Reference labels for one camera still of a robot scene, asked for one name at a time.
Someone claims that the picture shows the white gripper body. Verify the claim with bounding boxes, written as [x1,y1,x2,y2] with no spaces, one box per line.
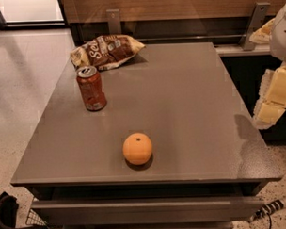
[269,3,286,61]

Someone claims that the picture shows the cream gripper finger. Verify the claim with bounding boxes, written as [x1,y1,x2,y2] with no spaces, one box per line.
[253,62,286,129]
[249,19,275,44]

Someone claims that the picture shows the orange fruit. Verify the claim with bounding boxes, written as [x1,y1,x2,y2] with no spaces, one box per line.
[122,133,152,166]

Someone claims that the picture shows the brown chip bag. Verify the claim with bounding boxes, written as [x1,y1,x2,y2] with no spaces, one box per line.
[71,34,145,71]

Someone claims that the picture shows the red soda can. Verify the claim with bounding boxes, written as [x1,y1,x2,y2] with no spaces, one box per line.
[76,66,107,111]

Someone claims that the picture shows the black object on floor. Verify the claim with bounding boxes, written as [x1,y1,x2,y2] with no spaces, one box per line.
[0,189,52,229]

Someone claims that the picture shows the right metal wall bracket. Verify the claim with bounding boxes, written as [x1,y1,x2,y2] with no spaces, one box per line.
[239,2,270,52]

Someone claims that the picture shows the metal wall bracket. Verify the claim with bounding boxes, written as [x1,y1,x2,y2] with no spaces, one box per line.
[106,8,122,35]
[239,2,270,52]

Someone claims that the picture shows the left metal wall bracket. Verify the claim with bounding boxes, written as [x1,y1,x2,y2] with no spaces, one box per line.
[106,8,122,35]

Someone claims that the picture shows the wire basket under table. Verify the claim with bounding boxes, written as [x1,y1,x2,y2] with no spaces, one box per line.
[25,208,47,226]

